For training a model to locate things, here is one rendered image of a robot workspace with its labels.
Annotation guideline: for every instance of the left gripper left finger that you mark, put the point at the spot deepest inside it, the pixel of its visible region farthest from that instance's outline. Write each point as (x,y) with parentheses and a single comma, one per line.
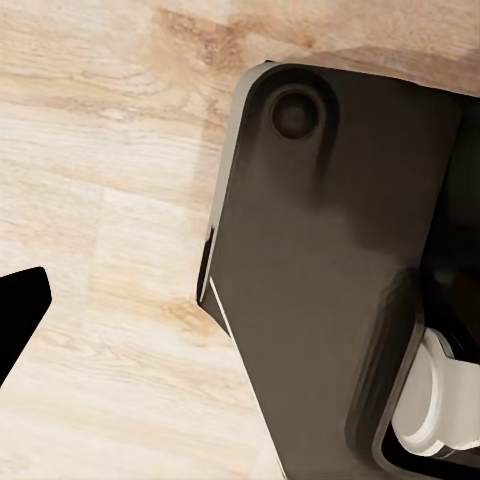
(24,299)

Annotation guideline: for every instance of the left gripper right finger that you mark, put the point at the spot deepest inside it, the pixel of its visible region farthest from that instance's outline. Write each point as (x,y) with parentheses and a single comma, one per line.
(464,297)

